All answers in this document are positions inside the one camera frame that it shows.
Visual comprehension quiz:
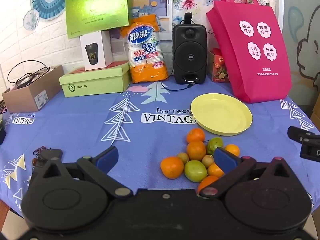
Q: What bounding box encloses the small yellow orange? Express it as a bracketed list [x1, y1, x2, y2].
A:
[225, 144, 240, 157]

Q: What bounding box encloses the small mandarin orange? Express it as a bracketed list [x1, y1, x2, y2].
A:
[207, 163, 225, 178]

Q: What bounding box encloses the large orange with stem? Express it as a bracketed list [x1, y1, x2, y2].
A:
[197, 176, 219, 194]

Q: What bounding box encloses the small brown kiwi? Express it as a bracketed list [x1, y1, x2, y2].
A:
[202, 154, 214, 168]
[177, 152, 189, 164]

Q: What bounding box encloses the green guava fruit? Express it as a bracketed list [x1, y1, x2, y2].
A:
[206, 137, 223, 155]

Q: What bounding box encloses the large green tomato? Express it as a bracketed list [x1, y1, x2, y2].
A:
[184, 160, 207, 183]

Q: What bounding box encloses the brown cardboard box on floor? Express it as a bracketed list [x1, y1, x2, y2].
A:
[310, 96, 320, 130]

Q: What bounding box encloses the black phone with charm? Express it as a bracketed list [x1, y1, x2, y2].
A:
[30, 146, 63, 182]

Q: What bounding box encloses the yellow plastic plate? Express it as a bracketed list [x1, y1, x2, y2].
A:
[190, 93, 253, 136]

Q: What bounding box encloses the blue printed tablecloth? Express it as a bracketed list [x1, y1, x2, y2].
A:
[1, 79, 319, 212]

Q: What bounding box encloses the light green shoe box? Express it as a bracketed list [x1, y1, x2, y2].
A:
[59, 61, 131, 98]

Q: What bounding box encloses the red tomato cracker box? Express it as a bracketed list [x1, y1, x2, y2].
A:
[207, 48, 229, 83]

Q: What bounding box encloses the pink tote bag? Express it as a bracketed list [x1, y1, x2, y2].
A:
[206, 0, 292, 103]

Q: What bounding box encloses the orange paper cup package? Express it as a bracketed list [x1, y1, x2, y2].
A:
[120, 14, 168, 83]

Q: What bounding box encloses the white coffee cup box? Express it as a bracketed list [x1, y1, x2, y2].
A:
[80, 30, 113, 70]

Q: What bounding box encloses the black speaker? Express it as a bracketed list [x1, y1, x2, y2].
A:
[172, 12, 208, 85]

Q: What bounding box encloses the large green gift box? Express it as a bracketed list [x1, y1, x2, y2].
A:
[65, 0, 132, 38]

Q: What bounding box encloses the black speaker cable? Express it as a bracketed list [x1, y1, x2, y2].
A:
[161, 64, 194, 92]

